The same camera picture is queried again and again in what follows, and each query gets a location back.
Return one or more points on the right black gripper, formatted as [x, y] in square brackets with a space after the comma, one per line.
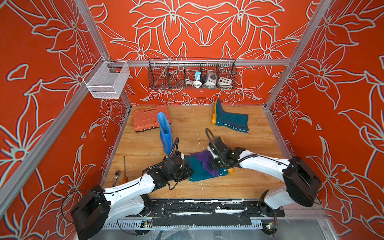
[214, 166]

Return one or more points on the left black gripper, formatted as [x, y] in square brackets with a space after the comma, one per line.
[185, 169]

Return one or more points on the purple cloth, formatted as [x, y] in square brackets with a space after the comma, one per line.
[200, 163]

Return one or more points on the teal boot with yellow sole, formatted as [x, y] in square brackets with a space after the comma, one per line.
[187, 161]

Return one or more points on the bright blue rubber boot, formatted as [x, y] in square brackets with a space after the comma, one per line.
[166, 134]

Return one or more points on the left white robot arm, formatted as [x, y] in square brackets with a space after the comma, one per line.
[101, 206]

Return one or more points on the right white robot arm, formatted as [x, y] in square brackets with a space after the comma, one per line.
[301, 184]

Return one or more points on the metal wrench on floor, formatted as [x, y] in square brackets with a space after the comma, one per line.
[117, 174]

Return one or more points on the orange plastic tool case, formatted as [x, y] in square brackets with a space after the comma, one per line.
[146, 119]

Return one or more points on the white cube with dots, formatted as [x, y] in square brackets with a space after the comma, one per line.
[225, 83]

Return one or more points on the white grey device in basket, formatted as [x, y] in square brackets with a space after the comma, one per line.
[210, 80]

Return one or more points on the blue white small box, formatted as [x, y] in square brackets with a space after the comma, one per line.
[197, 75]

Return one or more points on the teal boot near back wall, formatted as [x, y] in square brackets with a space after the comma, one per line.
[233, 121]

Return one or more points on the black wire wall basket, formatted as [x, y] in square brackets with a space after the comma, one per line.
[178, 73]

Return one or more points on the white mesh wall basket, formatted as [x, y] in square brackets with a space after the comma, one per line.
[103, 83]

